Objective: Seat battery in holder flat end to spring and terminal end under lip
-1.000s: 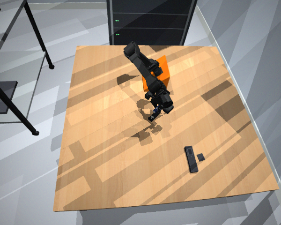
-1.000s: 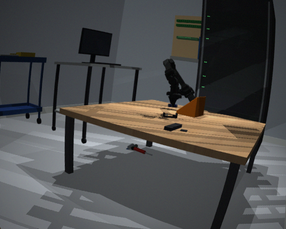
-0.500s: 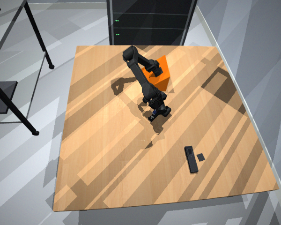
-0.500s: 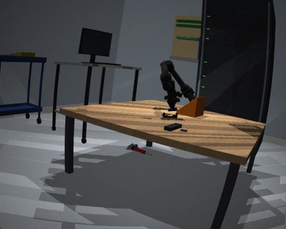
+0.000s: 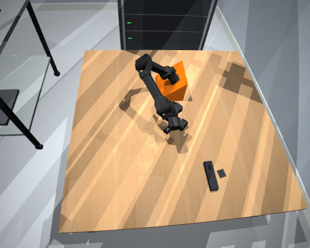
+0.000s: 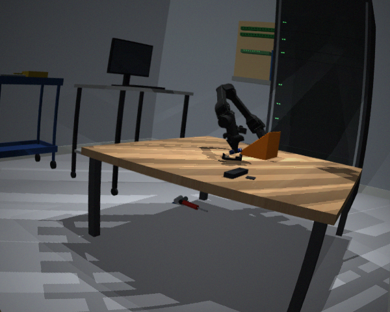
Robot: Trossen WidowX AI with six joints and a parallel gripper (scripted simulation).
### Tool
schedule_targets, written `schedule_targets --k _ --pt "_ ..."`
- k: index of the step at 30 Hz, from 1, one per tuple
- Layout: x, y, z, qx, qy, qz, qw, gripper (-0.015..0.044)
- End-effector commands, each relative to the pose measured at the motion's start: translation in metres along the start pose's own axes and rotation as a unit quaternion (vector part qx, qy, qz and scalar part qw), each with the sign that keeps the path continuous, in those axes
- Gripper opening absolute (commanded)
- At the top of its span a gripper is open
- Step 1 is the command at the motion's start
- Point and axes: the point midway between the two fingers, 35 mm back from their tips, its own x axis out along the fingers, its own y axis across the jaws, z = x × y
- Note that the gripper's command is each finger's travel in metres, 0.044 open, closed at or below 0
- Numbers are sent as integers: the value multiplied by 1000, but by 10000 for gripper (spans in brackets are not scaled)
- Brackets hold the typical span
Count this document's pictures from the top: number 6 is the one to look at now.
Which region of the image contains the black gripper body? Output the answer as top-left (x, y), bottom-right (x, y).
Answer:
top-left (223, 124), bottom-right (244, 143)

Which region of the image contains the red-handled screwdriver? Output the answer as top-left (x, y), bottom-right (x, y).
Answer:
top-left (182, 200), bottom-right (200, 209)

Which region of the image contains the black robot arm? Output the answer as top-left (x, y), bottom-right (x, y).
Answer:
top-left (214, 84), bottom-right (266, 139)

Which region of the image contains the blue and silver battery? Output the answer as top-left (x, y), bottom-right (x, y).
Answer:
top-left (229, 148), bottom-right (242, 155)

